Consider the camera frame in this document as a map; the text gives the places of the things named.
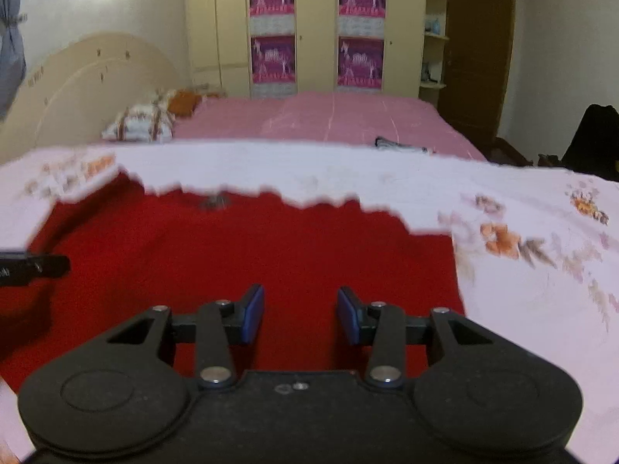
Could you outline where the brown wooden door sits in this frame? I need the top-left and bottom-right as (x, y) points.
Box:
(438, 0), (516, 143)

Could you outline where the pink bed cover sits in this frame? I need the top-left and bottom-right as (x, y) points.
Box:
(171, 92), (487, 161)

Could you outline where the black jacket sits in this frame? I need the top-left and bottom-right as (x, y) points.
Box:
(561, 104), (619, 182)

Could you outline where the blue grey curtain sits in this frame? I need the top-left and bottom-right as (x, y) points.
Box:
(0, 0), (27, 119)

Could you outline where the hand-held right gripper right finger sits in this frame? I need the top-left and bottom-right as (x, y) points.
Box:
(337, 286), (494, 390)

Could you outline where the dark folded cloth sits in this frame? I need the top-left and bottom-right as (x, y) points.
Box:
(374, 136), (429, 152)

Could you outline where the red embellished sweater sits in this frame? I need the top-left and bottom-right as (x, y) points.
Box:
(0, 174), (467, 392)

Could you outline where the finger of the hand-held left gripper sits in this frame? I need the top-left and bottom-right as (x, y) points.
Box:
(28, 254), (72, 281)

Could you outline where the cream wardrobe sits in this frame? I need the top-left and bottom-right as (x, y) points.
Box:
(185, 0), (427, 100)

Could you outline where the cream arched headboard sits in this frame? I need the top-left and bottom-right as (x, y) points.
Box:
(0, 32), (182, 162)

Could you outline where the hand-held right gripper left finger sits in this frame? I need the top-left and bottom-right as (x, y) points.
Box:
(104, 284), (266, 390)

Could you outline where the white floral bedsheet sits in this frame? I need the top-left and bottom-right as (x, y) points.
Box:
(0, 139), (619, 464)

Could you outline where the cream corner shelf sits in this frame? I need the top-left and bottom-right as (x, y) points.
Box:
(418, 0), (453, 107)

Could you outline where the orange pillow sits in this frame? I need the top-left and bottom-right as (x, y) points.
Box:
(168, 91), (203, 118)

